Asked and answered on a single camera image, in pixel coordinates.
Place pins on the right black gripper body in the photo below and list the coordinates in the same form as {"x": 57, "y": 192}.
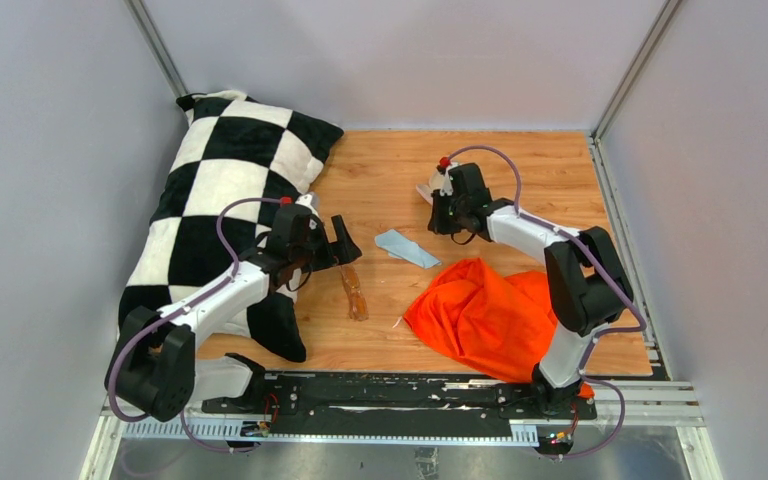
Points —
{"x": 462, "y": 209}

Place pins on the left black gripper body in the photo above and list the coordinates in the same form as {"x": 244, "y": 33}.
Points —
{"x": 314, "y": 253}

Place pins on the pink glasses case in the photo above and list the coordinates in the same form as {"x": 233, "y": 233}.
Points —
{"x": 426, "y": 190}

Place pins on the light blue cleaning cloth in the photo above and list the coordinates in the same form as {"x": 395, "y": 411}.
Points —
{"x": 400, "y": 247}

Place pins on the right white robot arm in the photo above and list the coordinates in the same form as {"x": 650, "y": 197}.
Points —
{"x": 587, "y": 283}

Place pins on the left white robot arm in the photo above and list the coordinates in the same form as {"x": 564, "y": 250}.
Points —
{"x": 154, "y": 370}

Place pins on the orange transparent sunglasses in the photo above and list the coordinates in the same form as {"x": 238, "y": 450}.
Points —
{"x": 358, "y": 309}

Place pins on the black white checkered pillow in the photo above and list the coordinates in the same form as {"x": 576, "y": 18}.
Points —
{"x": 238, "y": 156}

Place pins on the orange cloth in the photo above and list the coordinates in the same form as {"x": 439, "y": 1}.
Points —
{"x": 498, "y": 325}

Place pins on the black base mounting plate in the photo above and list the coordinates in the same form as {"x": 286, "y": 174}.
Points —
{"x": 392, "y": 405}

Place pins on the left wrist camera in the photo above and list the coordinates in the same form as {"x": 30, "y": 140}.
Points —
{"x": 310, "y": 201}

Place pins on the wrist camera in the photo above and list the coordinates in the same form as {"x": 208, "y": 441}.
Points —
{"x": 310, "y": 201}
{"x": 444, "y": 168}

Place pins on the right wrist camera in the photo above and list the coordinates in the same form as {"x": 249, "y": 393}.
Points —
{"x": 444, "y": 168}

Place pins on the aluminium frame rail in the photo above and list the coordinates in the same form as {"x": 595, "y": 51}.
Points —
{"x": 620, "y": 405}

